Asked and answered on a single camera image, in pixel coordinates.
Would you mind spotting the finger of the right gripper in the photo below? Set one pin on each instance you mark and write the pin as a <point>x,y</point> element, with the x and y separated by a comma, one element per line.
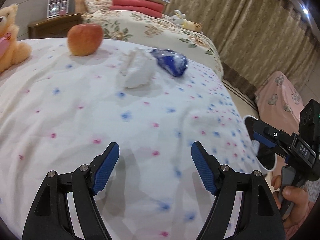
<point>263,140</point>

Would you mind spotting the beige patterned curtain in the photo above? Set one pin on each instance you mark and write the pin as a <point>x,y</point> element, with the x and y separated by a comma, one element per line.
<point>255,38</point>

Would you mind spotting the floral cream pillow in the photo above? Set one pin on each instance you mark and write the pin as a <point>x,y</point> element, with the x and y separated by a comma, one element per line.
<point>95,5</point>

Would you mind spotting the white floral bedsheet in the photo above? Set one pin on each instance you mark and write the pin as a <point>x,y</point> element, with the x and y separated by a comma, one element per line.
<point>59,111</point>

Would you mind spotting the beige teddy bear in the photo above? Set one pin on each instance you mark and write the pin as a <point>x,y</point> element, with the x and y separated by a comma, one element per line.
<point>12,51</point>

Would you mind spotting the red yellow apple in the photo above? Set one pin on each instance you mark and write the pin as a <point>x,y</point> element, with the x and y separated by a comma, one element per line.
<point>84,39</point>

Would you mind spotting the wooden nightstand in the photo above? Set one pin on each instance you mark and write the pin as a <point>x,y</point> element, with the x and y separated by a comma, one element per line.
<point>53,27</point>

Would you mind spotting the folded red blanket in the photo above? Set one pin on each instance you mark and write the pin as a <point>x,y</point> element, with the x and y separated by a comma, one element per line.
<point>146,7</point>

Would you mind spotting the white rabbit plush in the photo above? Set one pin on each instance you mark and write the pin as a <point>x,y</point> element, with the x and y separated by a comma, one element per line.
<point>177,18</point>

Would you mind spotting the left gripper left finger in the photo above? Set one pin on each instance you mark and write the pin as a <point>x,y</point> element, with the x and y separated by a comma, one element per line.
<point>49,216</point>

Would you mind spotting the yellow brown plush toy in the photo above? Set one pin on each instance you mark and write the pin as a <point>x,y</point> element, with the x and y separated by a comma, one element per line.
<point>192,26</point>

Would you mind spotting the pink heart cloth cover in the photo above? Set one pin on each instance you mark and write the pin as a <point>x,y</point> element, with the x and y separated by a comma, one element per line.
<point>279,104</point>

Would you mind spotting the photo grid frame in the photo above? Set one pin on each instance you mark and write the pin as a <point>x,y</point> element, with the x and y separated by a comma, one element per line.
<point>57,8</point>

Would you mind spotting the blue plastic wrapper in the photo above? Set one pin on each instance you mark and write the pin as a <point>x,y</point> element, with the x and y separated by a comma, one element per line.
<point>171,61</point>

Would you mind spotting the person's right hand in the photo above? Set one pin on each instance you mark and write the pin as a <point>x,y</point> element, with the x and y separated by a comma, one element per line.
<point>300,198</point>

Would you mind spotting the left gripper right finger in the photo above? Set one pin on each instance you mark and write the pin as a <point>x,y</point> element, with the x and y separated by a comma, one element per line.
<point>258,218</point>

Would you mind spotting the floral quilt bed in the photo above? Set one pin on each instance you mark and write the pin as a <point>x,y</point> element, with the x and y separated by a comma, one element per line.
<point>136,27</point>

